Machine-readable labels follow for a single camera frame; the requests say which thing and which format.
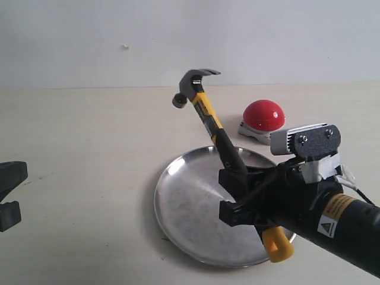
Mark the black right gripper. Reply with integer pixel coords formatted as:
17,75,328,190
218,162,344,238

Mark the black yellow claw hammer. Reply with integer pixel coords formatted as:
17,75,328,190
172,68,295,263

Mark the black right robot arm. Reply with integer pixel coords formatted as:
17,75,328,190
218,159,379,276

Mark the red dome push button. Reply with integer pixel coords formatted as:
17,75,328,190
237,99,286,145

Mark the round steel plate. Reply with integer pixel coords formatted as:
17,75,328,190
153,145,297,268

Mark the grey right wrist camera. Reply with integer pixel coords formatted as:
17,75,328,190
270,123,357,190

